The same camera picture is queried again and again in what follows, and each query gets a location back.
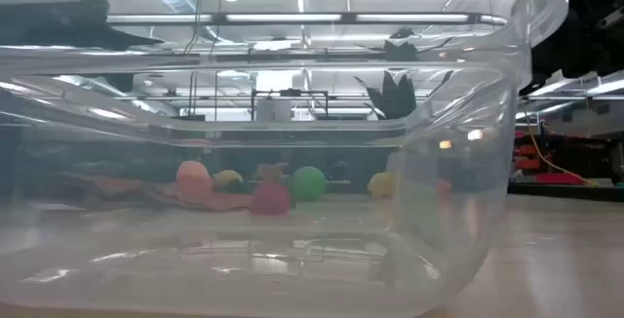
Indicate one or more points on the yellow toy lemon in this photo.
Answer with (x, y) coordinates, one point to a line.
(227, 177)
(381, 185)

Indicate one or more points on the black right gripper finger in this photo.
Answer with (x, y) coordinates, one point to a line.
(534, 84)

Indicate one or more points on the green toy fruit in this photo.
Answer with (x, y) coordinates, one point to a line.
(308, 183)

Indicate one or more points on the toy peach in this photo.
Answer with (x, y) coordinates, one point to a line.
(193, 179)

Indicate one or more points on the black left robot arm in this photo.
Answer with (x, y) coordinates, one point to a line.
(58, 25)

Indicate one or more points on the red storage shelving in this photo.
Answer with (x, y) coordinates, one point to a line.
(560, 179)

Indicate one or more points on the black aluminium table frame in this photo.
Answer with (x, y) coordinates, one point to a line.
(565, 192)

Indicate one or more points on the red toy strawberry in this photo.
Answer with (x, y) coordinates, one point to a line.
(270, 198)

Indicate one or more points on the dark teal cloth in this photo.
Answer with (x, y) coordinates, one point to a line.
(122, 171)

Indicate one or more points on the clear plastic tupperware container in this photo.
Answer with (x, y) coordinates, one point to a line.
(439, 259)

